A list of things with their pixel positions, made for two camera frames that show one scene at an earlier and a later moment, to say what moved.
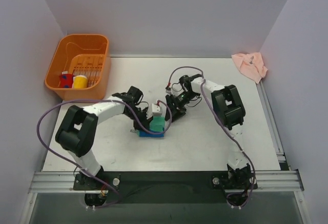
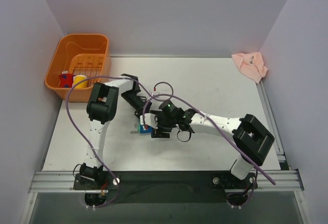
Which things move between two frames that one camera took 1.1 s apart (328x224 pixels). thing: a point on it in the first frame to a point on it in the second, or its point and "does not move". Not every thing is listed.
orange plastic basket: [79, 68] does not move
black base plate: [164, 187] does not move
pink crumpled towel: [250, 65] does not move
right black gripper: [173, 106] to [161, 134]
